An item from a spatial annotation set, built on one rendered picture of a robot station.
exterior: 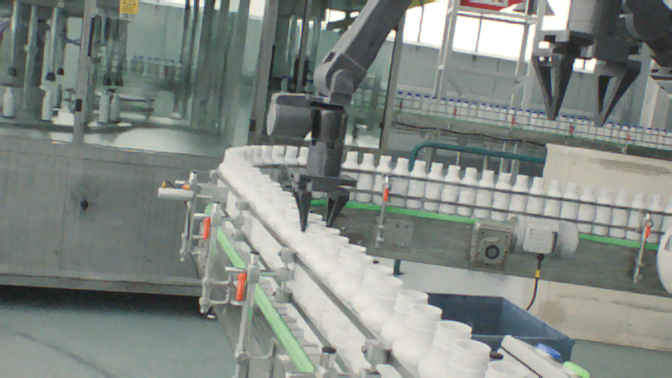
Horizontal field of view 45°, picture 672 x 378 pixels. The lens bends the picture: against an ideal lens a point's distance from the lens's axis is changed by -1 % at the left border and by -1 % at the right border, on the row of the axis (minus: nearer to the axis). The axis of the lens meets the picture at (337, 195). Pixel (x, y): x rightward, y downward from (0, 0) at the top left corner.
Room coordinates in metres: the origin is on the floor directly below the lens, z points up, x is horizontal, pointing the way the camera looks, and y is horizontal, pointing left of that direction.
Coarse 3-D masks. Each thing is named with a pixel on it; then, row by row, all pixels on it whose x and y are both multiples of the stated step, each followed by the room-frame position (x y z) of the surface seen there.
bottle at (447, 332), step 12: (444, 324) 0.83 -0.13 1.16; (456, 324) 0.84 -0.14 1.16; (444, 336) 0.81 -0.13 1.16; (456, 336) 0.80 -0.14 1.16; (468, 336) 0.81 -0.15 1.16; (432, 348) 0.82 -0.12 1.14; (444, 348) 0.80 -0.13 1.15; (432, 360) 0.81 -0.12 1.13; (444, 360) 0.80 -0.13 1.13; (420, 372) 0.81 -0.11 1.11; (432, 372) 0.80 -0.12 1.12; (444, 372) 0.80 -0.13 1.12
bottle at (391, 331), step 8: (400, 296) 0.92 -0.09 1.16; (408, 296) 0.95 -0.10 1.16; (416, 296) 0.95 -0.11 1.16; (424, 296) 0.94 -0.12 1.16; (400, 304) 0.92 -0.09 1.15; (408, 304) 0.92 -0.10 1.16; (424, 304) 0.92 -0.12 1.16; (400, 312) 0.92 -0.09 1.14; (392, 320) 0.93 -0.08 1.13; (400, 320) 0.92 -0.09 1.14; (384, 328) 0.93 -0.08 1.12; (392, 328) 0.92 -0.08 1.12; (400, 328) 0.91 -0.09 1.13; (384, 336) 0.92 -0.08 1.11; (392, 336) 0.91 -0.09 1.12; (400, 336) 0.91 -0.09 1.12; (376, 368) 0.93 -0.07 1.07; (384, 368) 0.91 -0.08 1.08; (384, 376) 0.91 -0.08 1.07
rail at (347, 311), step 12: (264, 264) 1.51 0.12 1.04; (300, 264) 1.26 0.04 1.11; (312, 276) 1.19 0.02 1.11; (324, 288) 1.13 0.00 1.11; (336, 300) 1.07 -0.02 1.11; (300, 312) 1.23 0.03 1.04; (348, 312) 1.01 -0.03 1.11; (312, 324) 1.16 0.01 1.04; (360, 324) 0.97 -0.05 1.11; (324, 336) 1.10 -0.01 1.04; (372, 336) 0.92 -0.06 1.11; (336, 360) 1.03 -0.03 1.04; (396, 360) 0.84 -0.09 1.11; (348, 372) 0.98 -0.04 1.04; (408, 372) 0.81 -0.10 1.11
